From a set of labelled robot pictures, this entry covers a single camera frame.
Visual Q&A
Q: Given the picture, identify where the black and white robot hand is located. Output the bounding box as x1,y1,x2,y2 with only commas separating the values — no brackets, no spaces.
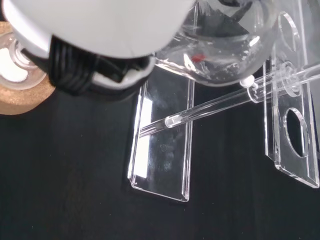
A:
1,0,199,98

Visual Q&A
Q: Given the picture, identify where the small glass round-bottom flask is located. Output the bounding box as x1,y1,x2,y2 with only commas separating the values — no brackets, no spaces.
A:
0,33,48,90

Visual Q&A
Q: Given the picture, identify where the clear acrylic funnel stand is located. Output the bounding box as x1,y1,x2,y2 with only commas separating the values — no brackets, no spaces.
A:
127,0,320,203

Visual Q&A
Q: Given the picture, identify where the black bench cloth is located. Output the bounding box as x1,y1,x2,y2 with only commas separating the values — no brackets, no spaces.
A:
0,9,320,240

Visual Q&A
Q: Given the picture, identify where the cork ring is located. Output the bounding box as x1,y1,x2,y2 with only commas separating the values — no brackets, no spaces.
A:
0,21,57,116

